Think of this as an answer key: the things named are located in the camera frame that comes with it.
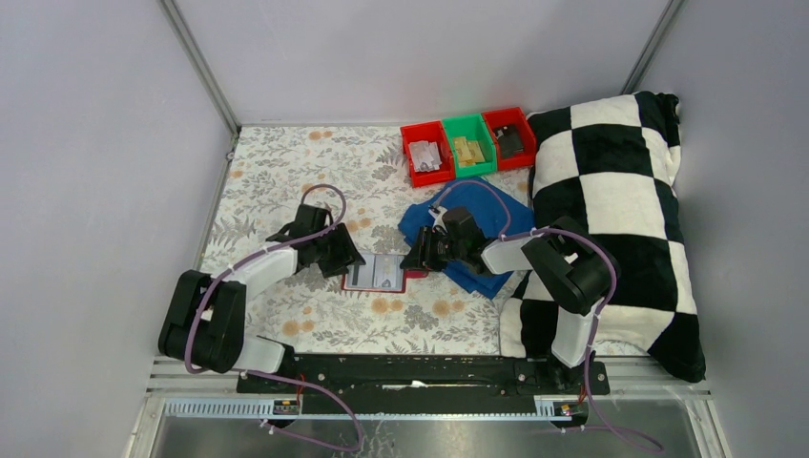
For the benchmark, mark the red plastic bin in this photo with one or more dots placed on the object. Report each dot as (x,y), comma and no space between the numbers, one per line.
(434,132)
(512,116)

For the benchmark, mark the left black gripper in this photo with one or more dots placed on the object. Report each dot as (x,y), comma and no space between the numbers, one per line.
(346,253)

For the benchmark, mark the red leather card holder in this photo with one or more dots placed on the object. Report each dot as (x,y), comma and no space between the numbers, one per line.
(359,276)

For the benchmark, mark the right red plastic bin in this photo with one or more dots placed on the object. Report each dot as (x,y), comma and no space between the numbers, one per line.
(512,116)

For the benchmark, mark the black white checkered pillow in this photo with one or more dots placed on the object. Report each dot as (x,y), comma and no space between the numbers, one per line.
(610,165)

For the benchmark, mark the gold cards in bin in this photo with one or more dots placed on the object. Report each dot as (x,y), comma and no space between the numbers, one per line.
(468,152)

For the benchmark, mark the blue folded cloth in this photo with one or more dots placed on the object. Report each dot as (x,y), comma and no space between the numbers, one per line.
(493,210)

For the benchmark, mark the left red plastic bin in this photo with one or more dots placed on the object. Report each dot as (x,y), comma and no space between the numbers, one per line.
(434,132)

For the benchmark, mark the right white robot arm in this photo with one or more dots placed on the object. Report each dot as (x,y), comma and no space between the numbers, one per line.
(571,265)

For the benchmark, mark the silver card right sleeve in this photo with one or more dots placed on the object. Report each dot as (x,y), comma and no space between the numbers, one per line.
(387,272)

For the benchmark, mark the silver cards in bin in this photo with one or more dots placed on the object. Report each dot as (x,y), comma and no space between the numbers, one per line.
(425,156)

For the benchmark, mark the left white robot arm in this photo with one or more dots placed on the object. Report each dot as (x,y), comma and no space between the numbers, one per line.
(205,323)

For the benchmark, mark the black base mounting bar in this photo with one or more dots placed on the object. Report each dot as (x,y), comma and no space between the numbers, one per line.
(427,384)

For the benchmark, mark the black cards in bin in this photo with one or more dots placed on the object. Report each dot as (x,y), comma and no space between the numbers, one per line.
(509,141)

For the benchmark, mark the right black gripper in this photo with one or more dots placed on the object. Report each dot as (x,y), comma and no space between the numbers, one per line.
(422,256)

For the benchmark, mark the green plastic bin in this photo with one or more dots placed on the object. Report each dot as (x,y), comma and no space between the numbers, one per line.
(473,127)

